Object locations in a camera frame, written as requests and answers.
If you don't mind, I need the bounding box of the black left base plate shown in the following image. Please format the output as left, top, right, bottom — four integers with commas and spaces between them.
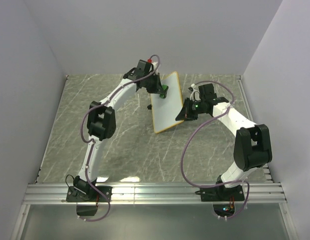
66, 185, 112, 203

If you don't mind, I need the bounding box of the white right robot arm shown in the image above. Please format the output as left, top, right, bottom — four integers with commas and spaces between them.
176, 97, 272, 200

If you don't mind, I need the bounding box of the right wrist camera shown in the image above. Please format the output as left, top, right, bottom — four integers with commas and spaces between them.
198, 83, 217, 101

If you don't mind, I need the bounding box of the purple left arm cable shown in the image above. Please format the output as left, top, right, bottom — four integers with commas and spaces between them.
65, 54, 162, 223

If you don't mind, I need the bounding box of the aluminium rail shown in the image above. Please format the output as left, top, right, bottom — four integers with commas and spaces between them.
22, 182, 287, 205
236, 75, 274, 183

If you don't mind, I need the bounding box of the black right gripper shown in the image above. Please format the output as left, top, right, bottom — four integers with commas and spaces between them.
175, 97, 205, 122

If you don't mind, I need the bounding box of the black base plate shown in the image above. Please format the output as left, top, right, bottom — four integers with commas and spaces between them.
66, 185, 112, 203
195, 185, 245, 202

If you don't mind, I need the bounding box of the green whiteboard eraser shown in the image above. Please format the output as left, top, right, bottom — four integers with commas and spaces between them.
159, 84, 169, 99

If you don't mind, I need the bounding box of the yellow framed whiteboard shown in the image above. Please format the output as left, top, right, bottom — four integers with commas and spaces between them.
150, 71, 183, 134

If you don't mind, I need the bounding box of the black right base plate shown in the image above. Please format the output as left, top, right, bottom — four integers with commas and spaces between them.
195, 185, 245, 202

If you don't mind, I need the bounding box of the aluminium right side rail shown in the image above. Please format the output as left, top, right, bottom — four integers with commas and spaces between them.
236, 75, 274, 183

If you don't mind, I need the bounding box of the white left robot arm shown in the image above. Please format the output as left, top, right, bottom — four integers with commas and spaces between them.
70, 54, 168, 202

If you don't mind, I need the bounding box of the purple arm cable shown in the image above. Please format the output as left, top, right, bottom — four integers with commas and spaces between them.
181, 80, 250, 221
65, 54, 162, 223

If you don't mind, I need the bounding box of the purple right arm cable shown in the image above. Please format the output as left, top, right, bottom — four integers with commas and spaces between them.
181, 80, 250, 221

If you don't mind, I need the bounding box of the aluminium front rail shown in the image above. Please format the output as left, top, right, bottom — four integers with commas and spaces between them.
22, 182, 287, 205

